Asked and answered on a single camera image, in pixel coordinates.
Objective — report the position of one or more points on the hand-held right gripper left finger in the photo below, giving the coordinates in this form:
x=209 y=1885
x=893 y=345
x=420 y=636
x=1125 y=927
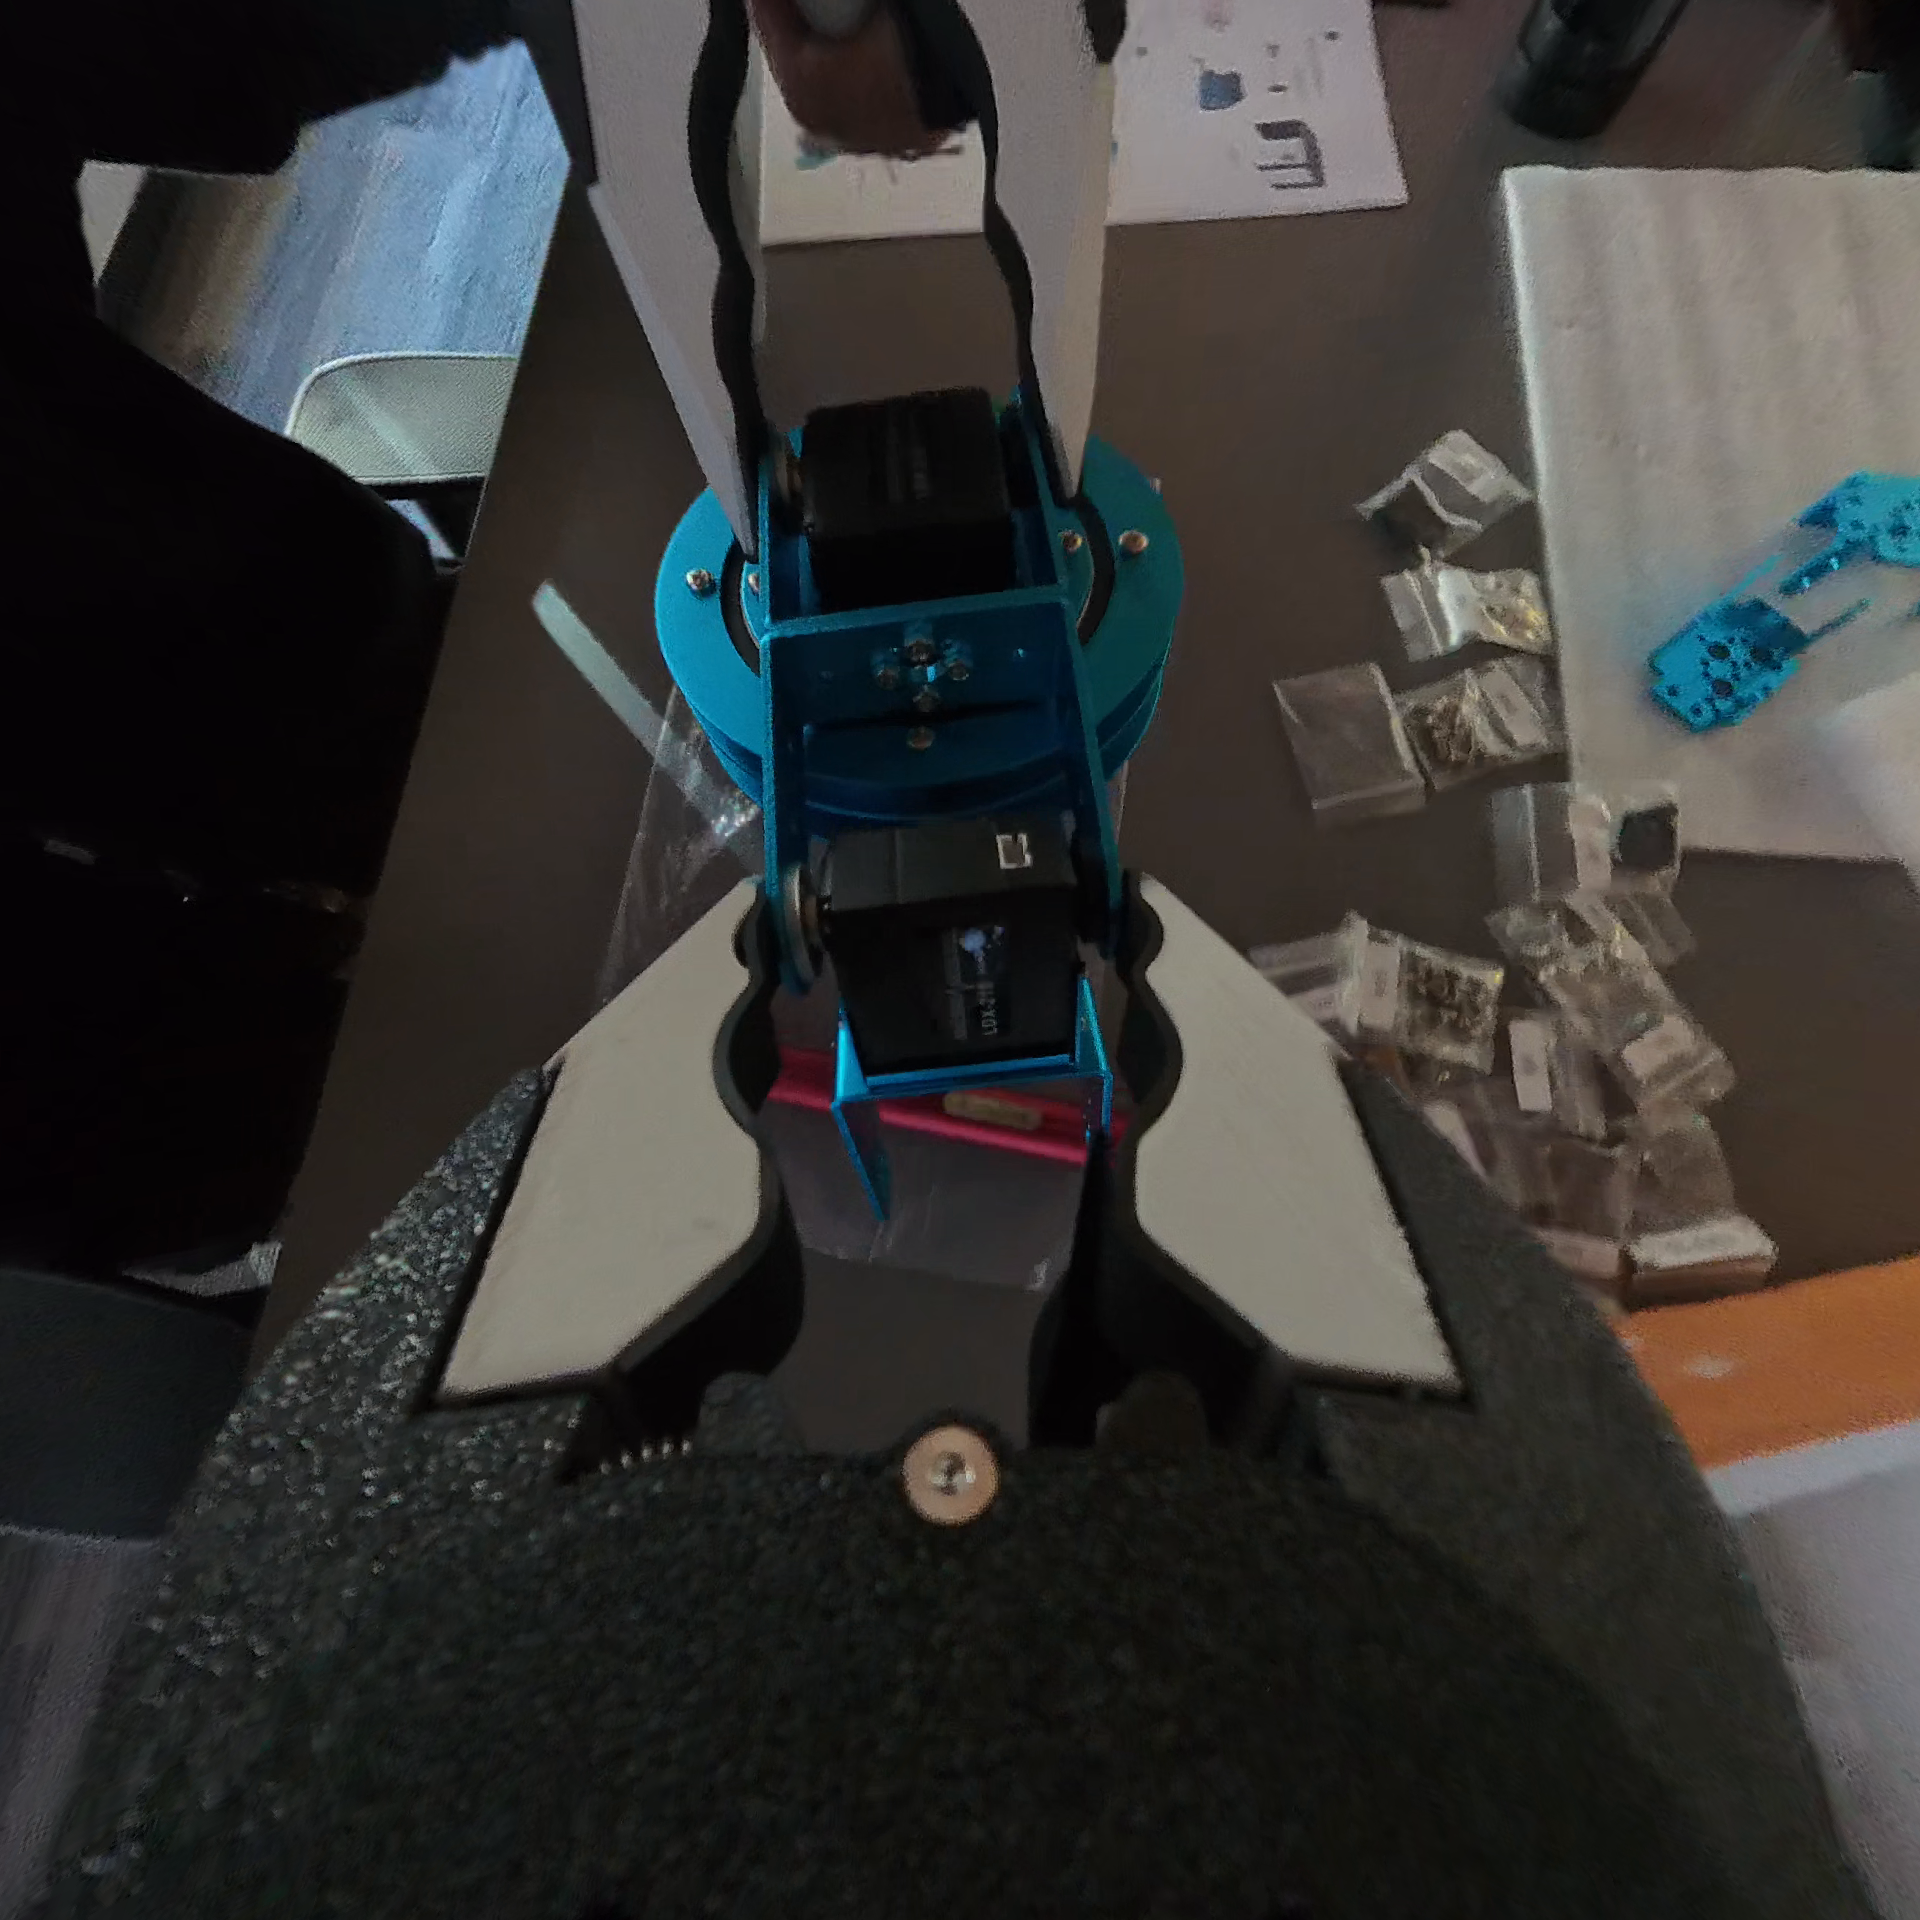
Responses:
x=630 y=1171

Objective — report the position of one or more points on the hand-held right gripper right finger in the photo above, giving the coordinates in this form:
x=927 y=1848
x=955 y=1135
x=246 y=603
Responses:
x=1277 y=1185

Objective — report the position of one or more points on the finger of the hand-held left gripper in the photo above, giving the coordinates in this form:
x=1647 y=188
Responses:
x=646 y=181
x=1074 y=225

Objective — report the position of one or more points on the red electric screwdriver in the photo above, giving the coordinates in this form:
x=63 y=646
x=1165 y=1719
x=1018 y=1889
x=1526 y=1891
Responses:
x=1036 y=1132

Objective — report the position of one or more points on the blue toy robot arm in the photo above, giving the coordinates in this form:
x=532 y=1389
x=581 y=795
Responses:
x=916 y=676

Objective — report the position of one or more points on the grey desk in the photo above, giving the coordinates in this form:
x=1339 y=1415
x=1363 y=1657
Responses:
x=1321 y=301

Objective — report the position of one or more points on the person's left hand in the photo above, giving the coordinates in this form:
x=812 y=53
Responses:
x=841 y=89

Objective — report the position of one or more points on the printed instruction sheet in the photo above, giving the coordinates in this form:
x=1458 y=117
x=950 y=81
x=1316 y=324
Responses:
x=1201 y=135

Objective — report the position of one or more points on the clear plastic bag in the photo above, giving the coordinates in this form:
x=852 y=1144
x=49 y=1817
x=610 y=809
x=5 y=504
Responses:
x=675 y=886

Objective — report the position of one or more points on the pile of small screw bags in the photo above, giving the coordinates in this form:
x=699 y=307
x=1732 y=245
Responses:
x=1500 y=991

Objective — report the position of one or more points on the white orange cardboard box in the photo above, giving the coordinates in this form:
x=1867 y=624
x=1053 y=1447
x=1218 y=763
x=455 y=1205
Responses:
x=1801 y=1349

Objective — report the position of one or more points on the person's dark clothed body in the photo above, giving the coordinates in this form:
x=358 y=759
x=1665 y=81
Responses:
x=182 y=751

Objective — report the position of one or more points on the white foam sheet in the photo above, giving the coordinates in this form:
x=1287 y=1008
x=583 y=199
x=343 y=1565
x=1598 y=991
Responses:
x=1694 y=376

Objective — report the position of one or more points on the blue metal bracket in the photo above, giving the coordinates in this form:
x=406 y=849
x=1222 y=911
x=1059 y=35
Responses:
x=1770 y=629

